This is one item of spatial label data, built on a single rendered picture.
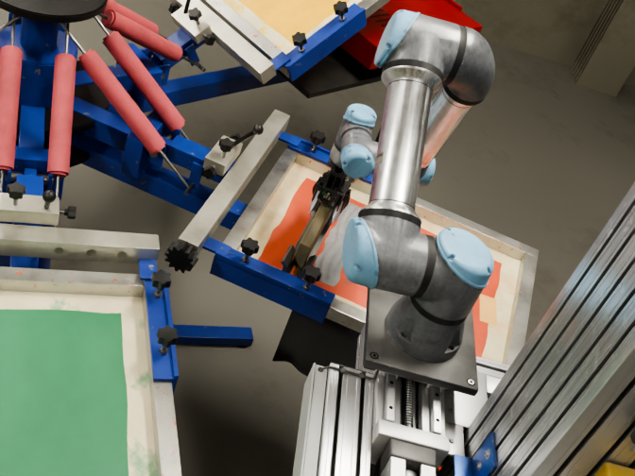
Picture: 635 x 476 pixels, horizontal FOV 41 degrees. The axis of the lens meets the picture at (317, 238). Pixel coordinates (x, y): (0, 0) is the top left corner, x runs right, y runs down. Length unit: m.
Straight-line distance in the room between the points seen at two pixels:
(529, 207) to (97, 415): 3.27
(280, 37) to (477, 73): 1.11
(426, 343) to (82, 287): 0.78
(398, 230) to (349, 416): 0.35
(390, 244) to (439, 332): 0.21
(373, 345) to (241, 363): 1.61
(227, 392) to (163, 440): 1.40
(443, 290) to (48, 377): 0.80
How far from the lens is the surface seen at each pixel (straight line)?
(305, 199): 2.37
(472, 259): 1.52
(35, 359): 1.82
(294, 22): 2.70
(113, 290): 1.95
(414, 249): 1.49
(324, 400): 1.61
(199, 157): 2.26
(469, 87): 1.70
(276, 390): 3.13
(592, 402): 1.26
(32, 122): 2.30
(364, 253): 1.46
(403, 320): 1.61
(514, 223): 4.45
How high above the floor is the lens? 2.37
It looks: 39 degrees down
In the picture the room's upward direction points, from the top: 22 degrees clockwise
